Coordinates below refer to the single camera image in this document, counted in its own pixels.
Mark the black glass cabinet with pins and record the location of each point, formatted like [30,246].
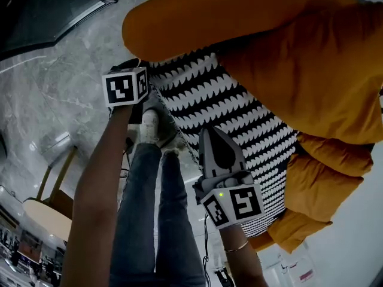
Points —
[45,10]

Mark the black white patterned blanket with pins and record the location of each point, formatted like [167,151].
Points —
[209,100]

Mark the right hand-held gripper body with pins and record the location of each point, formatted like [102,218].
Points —
[245,203]

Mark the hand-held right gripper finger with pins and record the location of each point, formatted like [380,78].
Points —
[240,167]
[205,160]

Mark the white shoe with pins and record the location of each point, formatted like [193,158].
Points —
[149,127]

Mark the white cabinet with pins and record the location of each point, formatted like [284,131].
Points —
[329,265]

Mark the round wooden stool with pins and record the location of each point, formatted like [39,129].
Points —
[48,220]

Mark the person's blue jeans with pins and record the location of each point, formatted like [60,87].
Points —
[134,220]

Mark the orange sofa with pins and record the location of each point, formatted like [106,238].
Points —
[194,19]

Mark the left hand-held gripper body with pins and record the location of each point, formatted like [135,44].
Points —
[119,88]

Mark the person's right forearm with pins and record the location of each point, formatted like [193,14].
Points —
[242,265]

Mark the person's left forearm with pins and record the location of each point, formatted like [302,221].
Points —
[92,205]

